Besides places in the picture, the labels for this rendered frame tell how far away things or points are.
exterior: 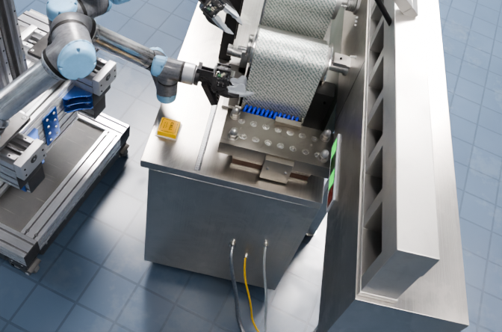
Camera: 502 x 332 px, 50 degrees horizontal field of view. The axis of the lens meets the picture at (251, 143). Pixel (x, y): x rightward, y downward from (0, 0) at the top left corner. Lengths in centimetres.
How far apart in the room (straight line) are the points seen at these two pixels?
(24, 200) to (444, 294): 195
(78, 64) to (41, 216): 106
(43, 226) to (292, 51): 141
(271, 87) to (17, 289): 152
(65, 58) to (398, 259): 111
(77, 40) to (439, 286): 120
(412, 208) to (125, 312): 180
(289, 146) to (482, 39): 298
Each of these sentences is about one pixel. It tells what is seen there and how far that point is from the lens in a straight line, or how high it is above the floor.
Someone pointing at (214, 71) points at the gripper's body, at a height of 116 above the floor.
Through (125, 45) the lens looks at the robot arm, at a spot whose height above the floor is 115.
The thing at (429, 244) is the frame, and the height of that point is 165.
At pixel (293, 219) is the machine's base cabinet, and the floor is 75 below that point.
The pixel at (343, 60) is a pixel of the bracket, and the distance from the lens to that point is 185.
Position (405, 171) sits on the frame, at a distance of 112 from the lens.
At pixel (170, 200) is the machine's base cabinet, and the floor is 68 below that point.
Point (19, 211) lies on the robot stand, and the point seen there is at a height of 21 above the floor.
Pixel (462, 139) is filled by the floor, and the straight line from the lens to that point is 376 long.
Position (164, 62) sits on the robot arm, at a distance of 189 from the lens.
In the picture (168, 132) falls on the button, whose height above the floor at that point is 92.
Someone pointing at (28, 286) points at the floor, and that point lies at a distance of 272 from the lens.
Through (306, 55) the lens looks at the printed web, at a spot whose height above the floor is 130.
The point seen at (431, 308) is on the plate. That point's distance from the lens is 125.
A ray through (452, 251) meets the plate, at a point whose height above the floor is 144.
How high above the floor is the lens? 247
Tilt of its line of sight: 51 degrees down
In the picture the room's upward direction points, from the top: 16 degrees clockwise
